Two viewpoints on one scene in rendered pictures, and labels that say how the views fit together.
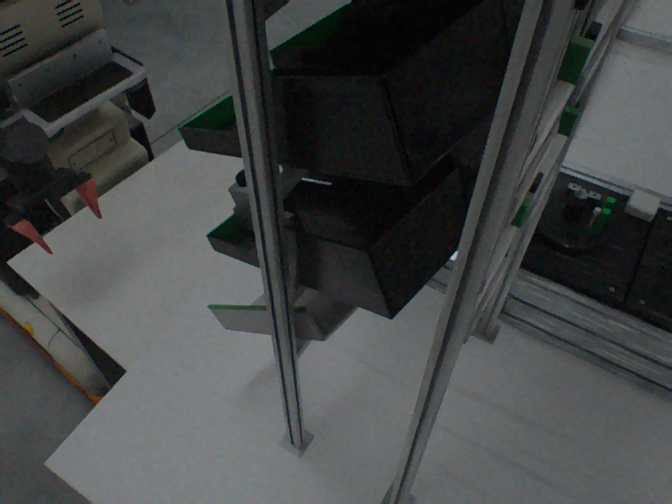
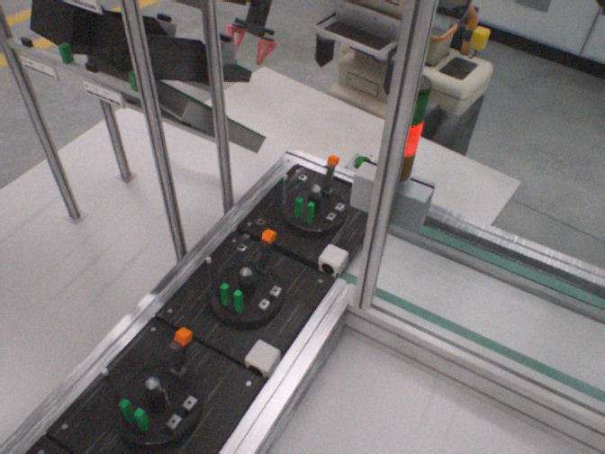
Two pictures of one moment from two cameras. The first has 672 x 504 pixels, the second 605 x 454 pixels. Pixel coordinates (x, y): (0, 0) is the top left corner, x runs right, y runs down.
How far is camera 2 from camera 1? 1.23 m
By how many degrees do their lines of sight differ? 53
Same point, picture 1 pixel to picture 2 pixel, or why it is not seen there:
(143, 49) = not seen: outside the picture
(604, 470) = (58, 325)
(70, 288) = (243, 88)
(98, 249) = (272, 94)
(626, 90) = not seen: outside the picture
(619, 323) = (142, 317)
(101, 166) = (358, 96)
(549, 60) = not seen: outside the picture
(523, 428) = (103, 283)
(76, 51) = (377, 17)
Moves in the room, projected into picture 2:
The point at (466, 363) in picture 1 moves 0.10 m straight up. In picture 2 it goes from (159, 258) to (151, 227)
